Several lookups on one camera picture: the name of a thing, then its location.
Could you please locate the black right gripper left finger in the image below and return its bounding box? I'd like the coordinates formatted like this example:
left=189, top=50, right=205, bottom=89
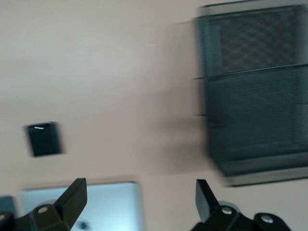
left=14, top=178, right=88, bottom=231

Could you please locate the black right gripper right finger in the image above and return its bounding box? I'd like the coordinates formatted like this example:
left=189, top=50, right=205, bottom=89
left=192, top=179, right=292, bottom=231

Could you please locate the black flip phone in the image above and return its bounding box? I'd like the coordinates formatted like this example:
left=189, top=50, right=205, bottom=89
left=23, top=121, right=66, bottom=158

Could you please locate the silver closed laptop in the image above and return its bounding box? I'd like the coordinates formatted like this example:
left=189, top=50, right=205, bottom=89
left=20, top=180, right=146, bottom=231

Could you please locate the black mesh desk organizer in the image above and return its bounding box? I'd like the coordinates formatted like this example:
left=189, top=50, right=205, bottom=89
left=193, top=1, right=308, bottom=188

